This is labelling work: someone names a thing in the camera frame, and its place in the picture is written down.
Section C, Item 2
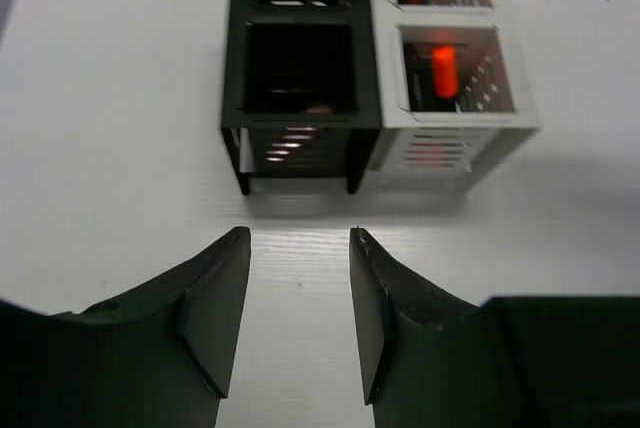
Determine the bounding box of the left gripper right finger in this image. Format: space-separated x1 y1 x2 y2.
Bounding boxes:
349 228 639 427

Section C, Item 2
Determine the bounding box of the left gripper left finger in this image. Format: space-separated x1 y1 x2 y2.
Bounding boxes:
1 227 251 427

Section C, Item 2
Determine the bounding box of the orange black highlighter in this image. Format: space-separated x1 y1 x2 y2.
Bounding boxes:
431 45 459 98

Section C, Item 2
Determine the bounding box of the pink translucent small tube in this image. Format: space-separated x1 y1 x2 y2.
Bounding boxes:
267 104 334 163

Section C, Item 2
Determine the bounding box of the white mesh organizer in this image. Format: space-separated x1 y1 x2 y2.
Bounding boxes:
370 0 539 192

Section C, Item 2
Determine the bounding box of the black mesh organizer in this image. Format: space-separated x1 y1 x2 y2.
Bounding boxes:
220 0 383 194

